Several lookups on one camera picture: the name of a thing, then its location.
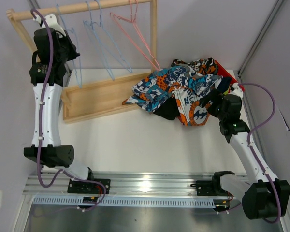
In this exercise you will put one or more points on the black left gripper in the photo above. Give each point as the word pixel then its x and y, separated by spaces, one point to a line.
pixel 66 39

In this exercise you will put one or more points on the slotted white cable duct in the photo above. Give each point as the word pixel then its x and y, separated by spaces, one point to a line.
pixel 131 201

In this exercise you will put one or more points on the orange camouflage shorts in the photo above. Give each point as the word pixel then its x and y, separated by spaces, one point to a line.
pixel 200 66

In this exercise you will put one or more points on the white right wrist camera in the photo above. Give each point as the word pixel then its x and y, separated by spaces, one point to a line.
pixel 236 90

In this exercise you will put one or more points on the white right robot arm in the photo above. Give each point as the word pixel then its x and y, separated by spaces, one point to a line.
pixel 264 196

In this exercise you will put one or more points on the black shorts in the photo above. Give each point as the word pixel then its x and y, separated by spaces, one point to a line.
pixel 168 110

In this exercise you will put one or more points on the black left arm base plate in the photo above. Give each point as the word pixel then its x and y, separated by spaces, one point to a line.
pixel 78 187

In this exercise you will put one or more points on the blue hanger holding green shorts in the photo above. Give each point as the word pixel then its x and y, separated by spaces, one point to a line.
pixel 112 47

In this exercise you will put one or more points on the red plastic tray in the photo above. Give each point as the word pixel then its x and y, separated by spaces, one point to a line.
pixel 225 73

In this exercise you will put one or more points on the aluminium mounting rail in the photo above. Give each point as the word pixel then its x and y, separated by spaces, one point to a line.
pixel 155 185

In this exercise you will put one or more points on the teal patterned shorts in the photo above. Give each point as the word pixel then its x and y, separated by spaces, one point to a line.
pixel 186 86

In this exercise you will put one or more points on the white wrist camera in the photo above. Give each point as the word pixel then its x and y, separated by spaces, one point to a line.
pixel 236 90
pixel 52 22

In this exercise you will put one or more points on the wooden clothes rack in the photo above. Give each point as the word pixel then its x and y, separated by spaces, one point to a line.
pixel 101 98

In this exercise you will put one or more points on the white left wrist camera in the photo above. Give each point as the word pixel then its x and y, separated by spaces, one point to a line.
pixel 52 22

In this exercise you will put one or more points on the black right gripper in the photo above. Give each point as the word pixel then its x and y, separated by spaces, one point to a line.
pixel 203 101

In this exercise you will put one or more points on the navy blue shorts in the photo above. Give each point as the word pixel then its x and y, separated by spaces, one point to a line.
pixel 223 84

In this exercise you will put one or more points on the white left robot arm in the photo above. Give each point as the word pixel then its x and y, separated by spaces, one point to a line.
pixel 54 49

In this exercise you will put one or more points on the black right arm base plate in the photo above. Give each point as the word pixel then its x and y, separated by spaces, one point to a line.
pixel 207 188

